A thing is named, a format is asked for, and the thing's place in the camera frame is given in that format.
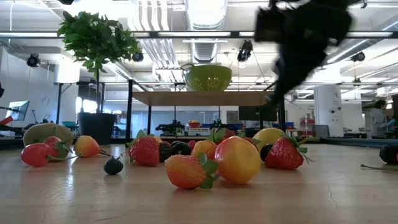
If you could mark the large yellow-red peach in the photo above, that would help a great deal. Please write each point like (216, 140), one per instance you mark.
(237, 160)

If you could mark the white building column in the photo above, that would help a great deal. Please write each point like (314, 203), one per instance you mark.
(328, 109)

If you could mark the tilted computer monitor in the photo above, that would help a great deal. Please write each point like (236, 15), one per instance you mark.
(18, 109)

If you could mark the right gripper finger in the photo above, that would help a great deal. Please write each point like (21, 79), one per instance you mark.
(298, 71)
(281, 62)

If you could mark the dark blueberry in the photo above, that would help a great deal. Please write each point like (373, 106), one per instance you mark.
(113, 166)

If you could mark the wooden shelf riser black legs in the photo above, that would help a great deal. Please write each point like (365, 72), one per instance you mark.
(205, 98)

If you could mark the silver ventilation duct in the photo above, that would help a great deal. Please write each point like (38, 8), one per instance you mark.
(205, 46)

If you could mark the orange strawberry green leaves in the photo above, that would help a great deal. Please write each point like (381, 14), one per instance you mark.
(185, 171)

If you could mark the red slanted bar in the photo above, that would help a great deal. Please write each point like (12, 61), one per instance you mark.
(7, 120)

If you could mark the person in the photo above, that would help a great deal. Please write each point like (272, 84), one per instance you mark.
(379, 119)

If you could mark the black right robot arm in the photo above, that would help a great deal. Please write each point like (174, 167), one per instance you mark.
(326, 2)

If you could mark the black metal workstation frame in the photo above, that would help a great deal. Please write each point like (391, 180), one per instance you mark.
(59, 102)

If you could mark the yellow-orange peach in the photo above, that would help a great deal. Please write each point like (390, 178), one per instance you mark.
(203, 148)

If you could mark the small orange fruit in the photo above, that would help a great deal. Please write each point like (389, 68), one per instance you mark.
(158, 140)

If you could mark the thin green fruit stem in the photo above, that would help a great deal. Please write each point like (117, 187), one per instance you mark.
(379, 168)

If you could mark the black tabletop robot arm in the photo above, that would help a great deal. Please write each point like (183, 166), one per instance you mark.
(169, 127)
(217, 124)

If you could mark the yellow lemon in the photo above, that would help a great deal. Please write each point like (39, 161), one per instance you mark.
(267, 136)

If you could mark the black flat screen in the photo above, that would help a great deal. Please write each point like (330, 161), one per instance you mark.
(258, 113)

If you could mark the green plant in black pot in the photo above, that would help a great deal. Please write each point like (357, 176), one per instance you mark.
(96, 40)

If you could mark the red bowl of fruit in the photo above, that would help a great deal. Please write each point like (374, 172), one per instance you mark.
(194, 124)

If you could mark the red raspberry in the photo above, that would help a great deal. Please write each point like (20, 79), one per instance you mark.
(165, 142)
(192, 144)

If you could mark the small peach with stem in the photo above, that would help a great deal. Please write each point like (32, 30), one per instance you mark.
(86, 147)

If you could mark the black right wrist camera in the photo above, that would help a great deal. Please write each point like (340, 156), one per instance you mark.
(267, 25)

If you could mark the grey chair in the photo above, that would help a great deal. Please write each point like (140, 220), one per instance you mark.
(320, 131)

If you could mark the green plastic colander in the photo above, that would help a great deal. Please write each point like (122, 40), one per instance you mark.
(206, 79)

